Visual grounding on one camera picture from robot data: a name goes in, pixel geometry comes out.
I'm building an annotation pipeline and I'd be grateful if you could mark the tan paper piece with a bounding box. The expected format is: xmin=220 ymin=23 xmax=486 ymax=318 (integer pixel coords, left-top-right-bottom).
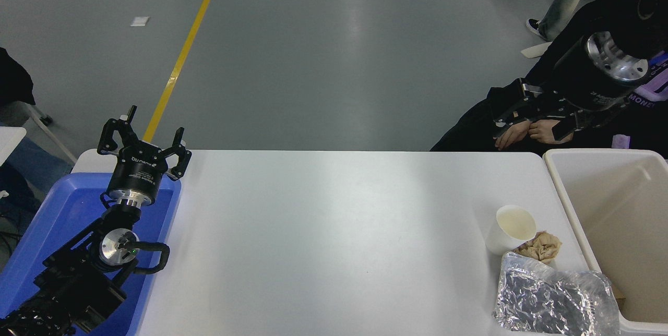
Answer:
xmin=608 ymin=284 xmax=627 ymax=309

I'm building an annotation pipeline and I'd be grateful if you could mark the seated person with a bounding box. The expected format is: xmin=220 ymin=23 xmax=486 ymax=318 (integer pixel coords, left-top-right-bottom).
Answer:
xmin=431 ymin=0 xmax=668 ymax=159

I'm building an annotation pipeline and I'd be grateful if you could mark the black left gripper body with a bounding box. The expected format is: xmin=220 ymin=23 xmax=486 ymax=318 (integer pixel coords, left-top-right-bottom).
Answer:
xmin=107 ymin=141 xmax=169 ymax=199

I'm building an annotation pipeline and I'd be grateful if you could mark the crumpled tan paper ball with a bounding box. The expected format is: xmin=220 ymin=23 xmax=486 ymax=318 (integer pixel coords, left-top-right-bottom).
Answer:
xmin=511 ymin=231 xmax=563 ymax=265

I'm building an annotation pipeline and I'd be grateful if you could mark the blue plastic tray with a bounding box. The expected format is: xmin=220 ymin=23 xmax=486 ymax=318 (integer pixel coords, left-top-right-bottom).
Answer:
xmin=0 ymin=172 xmax=182 ymax=336

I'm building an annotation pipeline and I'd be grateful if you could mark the white flat floor object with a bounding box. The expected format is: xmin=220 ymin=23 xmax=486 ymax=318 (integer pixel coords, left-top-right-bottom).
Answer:
xmin=521 ymin=41 xmax=552 ymax=58

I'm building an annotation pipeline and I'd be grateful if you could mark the white paper cup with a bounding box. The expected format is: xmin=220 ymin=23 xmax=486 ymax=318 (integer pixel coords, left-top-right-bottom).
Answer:
xmin=485 ymin=205 xmax=538 ymax=257

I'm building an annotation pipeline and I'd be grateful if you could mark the small white side table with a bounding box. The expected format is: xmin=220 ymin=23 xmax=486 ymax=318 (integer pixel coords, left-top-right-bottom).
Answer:
xmin=0 ymin=126 xmax=27 ymax=165

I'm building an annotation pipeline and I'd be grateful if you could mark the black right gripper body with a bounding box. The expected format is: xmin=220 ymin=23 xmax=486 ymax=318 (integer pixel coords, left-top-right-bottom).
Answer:
xmin=551 ymin=38 xmax=635 ymax=113

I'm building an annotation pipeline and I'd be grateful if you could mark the person's hand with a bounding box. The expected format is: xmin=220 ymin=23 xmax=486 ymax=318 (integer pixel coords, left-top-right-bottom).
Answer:
xmin=495 ymin=121 xmax=532 ymax=151
xmin=528 ymin=119 xmax=562 ymax=145

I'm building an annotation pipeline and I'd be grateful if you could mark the white metal frame leg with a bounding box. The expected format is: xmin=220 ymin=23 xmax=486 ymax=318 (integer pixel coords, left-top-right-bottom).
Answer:
xmin=20 ymin=102 xmax=79 ymax=164

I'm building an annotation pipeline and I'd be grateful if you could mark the large pale plastic bin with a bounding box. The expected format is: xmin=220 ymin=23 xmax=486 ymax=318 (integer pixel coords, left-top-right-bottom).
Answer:
xmin=543 ymin=148 xmax=668 ymax=336

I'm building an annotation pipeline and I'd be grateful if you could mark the person at table edge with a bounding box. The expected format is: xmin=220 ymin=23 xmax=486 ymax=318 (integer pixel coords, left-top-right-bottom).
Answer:
xmin=0 ymin=46 xmax=37 ymax=107

